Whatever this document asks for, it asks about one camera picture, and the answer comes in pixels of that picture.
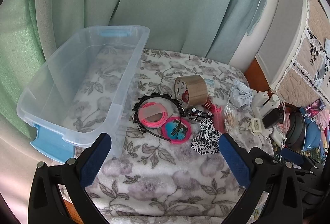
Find small photo card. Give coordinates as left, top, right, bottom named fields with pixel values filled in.
left=305, top=99, right=326, bottom=119

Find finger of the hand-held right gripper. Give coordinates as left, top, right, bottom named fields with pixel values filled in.
left=280, top=147, right=325, bottom=175

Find clear plastic container blue handles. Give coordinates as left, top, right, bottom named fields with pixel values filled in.
left=17, top=25, right=150, bottom=164

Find black white spotted scrunchie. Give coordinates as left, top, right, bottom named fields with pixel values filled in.
left=191, top=119, right=223, bottom=156

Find cotton swab pack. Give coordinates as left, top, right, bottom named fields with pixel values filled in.
left=223, top=104, right=241, bottom=134

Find blue cloth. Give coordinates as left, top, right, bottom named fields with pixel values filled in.
left=303, top=121, right=330, bottom=152

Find white power strip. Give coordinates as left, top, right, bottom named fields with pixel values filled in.
left=252, top=107, right=284, bottom=144

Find white charger plug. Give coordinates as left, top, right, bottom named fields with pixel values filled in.
left=254, top=91, right=269, bottom=109
left=263, top=95, right=280, bottom=111

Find pale green curtain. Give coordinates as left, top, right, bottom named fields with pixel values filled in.
left=33, top=0, right=277, bottom=65

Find orange wooden board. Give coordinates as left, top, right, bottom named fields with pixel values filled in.
left=244, top=58, right=271, bottom=90

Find black ornate headband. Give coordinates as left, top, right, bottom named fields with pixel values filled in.
left=131, top=92, right=186, bottom=142

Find black charger plug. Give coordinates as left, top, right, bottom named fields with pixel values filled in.
left=262, top=108, right=284, bottom=129

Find round pink pocket mirror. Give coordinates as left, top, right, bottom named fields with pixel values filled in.
left=161, top=117, right=192, bottom=140

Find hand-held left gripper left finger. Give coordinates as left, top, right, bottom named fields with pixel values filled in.
left=28, top=133, right=112, bottom=224

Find cream small claw clip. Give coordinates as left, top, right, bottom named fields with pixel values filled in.
left=251, top=117, right=263, bottom=135

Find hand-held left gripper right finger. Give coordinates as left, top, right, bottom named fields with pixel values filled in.
left=219, top=133, right=307, bottom=224

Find brown packing tape roll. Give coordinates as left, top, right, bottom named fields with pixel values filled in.
left=174, top=75, right=209, bottom=108

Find pink hair tie bundle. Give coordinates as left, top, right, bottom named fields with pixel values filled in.
left=137, top=102, right=167, bottom=127

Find beige quilted lace cover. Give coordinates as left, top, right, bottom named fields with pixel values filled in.
left=275, top=0, right=330, bottom=103

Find black headphones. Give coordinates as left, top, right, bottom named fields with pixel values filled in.
left=284, top=108, right=310, bottom=150

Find floral fleece blanket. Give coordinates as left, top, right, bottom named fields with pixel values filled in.
left=58, top=47, right=274, bottom=224

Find white charging cable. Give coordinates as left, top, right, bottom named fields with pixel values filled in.
left=279, top=100, right=287, bottom=160

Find bluish white paper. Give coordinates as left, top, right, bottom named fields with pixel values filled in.
left=229, top=80, right=254, bottom=111

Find bright green curtain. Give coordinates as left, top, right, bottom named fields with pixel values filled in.
left=0, top=0, right=46, bottom=117

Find black toy car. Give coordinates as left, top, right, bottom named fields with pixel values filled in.
left=187, top=108, right=214, bottom=121

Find small blue white box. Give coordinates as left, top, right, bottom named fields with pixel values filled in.
left=205, top=79, right=216, bottom=97

